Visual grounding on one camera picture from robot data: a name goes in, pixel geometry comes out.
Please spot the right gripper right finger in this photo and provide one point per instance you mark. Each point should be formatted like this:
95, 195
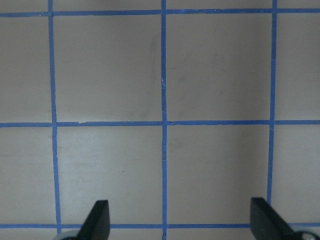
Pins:
267, 224

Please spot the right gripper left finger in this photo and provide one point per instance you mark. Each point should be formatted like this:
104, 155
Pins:
97, 224

